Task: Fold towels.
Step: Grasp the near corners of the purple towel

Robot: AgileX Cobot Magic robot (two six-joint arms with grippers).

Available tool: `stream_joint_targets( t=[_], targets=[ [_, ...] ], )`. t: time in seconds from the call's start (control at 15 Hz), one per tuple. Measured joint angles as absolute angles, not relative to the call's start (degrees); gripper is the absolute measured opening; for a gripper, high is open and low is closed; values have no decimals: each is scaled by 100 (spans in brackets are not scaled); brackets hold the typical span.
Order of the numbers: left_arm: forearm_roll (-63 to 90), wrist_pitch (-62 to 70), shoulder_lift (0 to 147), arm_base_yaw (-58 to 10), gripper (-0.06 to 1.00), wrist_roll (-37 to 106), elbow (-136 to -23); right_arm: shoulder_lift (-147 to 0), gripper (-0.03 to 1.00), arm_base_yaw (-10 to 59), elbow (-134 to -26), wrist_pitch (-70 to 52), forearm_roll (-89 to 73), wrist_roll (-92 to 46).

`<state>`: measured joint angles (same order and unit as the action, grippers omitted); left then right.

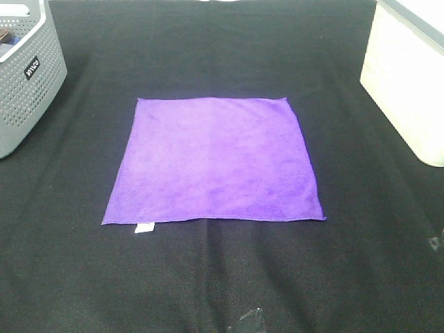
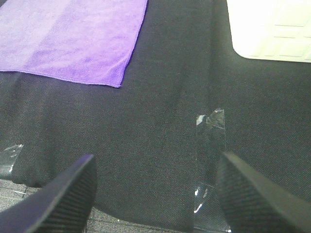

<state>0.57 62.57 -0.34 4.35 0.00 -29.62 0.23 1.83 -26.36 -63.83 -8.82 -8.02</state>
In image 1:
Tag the purple microfiber towel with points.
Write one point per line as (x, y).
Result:
(214, 158)

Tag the clear tape piece front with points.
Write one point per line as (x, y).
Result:
(251, 322)

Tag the clear tape piece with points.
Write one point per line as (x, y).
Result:
(436, 243)
(251, 322)

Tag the white plastic storage bin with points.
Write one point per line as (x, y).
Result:
(403, 72)

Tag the grey perforated plastic basket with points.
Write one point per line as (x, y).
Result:
(33, 69)

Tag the clear tape piece right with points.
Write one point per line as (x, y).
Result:
(436, 243)

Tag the clothes inside grey basket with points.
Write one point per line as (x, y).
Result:
(7, 37)

